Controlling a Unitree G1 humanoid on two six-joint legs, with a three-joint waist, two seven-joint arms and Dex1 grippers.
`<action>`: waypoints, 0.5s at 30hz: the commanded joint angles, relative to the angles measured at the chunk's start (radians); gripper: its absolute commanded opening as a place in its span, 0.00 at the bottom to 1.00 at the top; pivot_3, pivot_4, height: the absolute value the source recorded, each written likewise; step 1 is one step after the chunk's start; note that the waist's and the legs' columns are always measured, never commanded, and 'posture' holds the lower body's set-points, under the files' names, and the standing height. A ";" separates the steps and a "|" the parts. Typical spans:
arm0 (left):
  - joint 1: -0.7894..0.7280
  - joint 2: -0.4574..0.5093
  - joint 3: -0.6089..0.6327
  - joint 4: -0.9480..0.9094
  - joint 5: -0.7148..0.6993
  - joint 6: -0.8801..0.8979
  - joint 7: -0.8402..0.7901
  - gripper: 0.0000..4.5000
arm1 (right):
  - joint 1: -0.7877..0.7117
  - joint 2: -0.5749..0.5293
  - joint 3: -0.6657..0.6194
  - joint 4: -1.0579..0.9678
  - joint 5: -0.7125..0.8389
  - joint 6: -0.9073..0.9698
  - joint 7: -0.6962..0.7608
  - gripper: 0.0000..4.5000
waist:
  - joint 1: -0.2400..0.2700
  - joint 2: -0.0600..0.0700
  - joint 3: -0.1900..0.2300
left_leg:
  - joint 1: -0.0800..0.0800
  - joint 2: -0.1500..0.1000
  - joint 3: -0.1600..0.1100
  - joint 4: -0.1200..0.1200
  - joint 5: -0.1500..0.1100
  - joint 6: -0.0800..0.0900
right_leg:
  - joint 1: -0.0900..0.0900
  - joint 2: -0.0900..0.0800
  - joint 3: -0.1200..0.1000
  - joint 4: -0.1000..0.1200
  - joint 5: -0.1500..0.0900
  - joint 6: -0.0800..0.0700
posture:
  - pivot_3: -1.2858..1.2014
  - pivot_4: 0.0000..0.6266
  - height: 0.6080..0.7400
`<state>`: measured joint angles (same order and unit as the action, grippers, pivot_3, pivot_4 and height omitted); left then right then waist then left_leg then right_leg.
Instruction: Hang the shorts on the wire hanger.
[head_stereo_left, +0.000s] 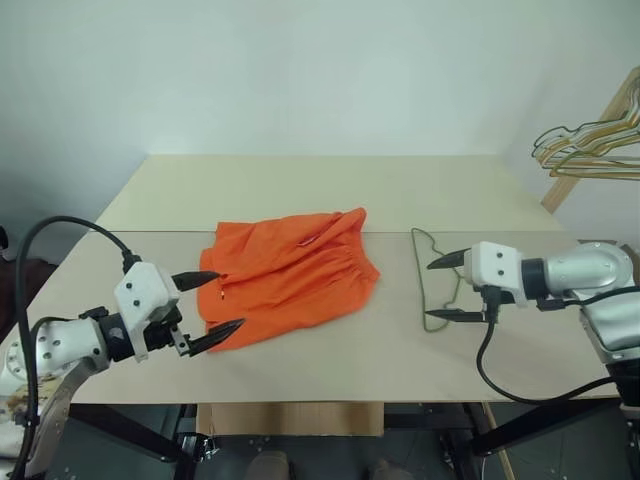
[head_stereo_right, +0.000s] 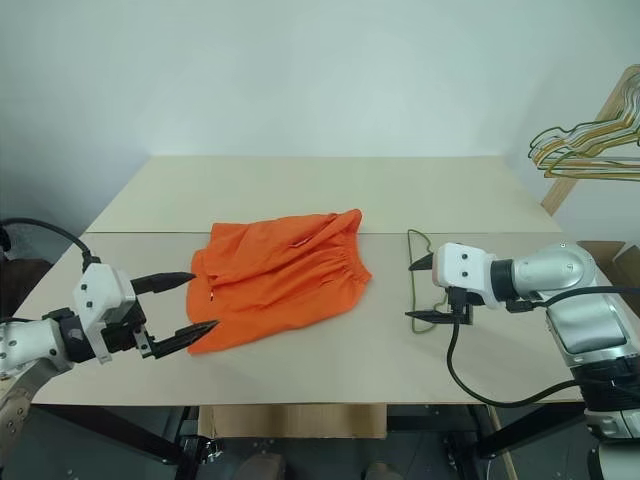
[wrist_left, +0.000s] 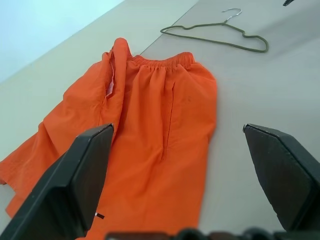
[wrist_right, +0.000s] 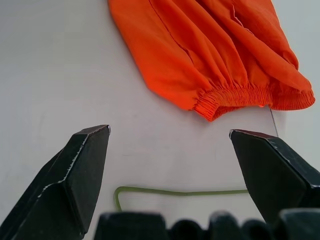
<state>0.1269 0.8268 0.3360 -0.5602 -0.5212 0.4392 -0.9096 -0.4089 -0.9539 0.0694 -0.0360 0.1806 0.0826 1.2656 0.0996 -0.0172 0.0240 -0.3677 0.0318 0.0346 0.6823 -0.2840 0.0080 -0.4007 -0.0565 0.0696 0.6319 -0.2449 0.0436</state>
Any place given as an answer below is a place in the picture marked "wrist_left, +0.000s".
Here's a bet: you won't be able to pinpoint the wire clothes hanger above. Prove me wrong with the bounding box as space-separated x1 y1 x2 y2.
159 7 270 53

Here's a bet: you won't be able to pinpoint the orange shorts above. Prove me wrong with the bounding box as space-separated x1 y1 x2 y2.
0 37 218 240

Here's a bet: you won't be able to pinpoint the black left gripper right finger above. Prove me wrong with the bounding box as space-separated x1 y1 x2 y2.
242 123 320 233

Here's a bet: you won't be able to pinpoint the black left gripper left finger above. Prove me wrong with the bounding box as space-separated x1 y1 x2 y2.
0 123 115 240

